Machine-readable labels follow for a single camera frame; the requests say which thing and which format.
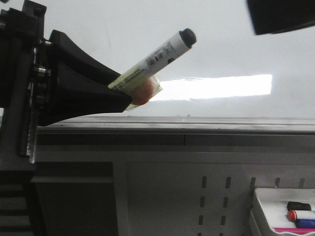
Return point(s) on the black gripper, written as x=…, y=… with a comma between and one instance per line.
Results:
x=79, y=85

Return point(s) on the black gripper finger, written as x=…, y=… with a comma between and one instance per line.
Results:
x=279, y=16

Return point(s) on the white black-tipped whiteboard marker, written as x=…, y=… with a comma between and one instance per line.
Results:
x=140, y=82

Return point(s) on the grey perforated pegboard panel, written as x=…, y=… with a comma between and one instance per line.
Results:
x=196, y=199

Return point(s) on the red-capped marker in tray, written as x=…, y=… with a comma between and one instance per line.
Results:
x=294, y=215

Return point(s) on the blue-capped marker in tray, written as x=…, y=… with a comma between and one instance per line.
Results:
x=305, y=223

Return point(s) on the pink-edged eraser in tray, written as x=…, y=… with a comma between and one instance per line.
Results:
x=299, y=231

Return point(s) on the white whiteboard with grey frame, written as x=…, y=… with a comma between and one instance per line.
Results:
x=230, y=80

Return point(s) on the white wall-mounted marker tray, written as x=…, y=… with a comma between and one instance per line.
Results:
x=269, y=209

